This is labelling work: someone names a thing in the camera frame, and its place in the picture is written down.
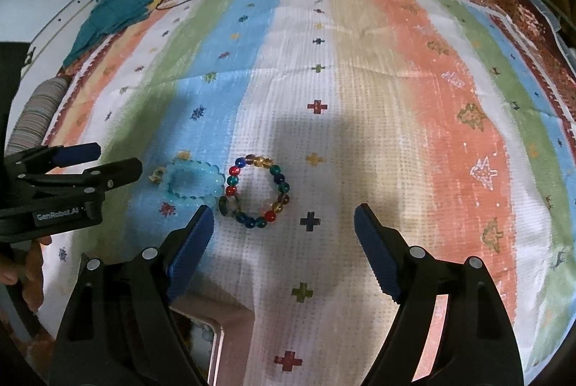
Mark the person's left hand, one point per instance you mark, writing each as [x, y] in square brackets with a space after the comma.
[33, 273]

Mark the silver metal tin box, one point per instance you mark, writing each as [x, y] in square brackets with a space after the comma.
[198, 338]

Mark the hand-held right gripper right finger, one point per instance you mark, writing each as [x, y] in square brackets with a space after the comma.
[378, 251]

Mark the folded striped towel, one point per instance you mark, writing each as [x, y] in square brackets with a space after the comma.
[36, 111]

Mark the striped woven mat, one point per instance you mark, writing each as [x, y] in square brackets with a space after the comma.
[360, 120]

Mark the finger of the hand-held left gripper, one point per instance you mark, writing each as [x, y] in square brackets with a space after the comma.
[78, 153]
[117, 172]

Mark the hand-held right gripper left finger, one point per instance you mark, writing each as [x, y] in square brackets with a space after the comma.
[191, 251]

